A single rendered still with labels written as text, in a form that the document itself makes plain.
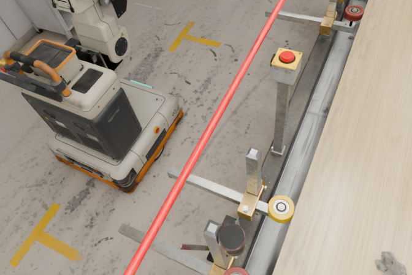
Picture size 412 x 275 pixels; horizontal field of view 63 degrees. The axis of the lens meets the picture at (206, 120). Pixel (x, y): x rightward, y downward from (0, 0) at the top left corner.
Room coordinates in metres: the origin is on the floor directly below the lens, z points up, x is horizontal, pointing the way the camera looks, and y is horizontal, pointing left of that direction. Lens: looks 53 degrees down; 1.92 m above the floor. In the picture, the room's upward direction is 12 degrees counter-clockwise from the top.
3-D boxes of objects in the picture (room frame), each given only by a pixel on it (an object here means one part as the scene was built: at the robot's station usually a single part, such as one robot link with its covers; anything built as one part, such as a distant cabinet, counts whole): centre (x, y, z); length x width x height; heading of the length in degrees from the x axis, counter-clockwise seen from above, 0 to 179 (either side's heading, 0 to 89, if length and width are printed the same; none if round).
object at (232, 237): (0.23, 0.00, 1.06); 0.06 x 0.06 x 0.22; 54
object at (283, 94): (0.68, -0.26, 0.93); 0.05 x 0.05 x 0.45; 54
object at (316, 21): (1.30, -0.59, 0.80); 0.43 x 0.03 x 0.04; 54
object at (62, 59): (1.30, 0.65, 0.87); 0.23 x 0.15 x 0.11; 53
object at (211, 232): (0.26, 0.04, 0.93); 0.04 x 0.04 x 0.48; 54
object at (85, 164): (1.12, 0.76, 0.23); 0.41 x 0.02 x 0.08; 53
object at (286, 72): (0.67, -0.26, 1.18); 0.07 x 0.07 x 0.08; 54
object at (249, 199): (0.45, -0.10, 0.84); 0.14 x 0.06 x 0.05; 144
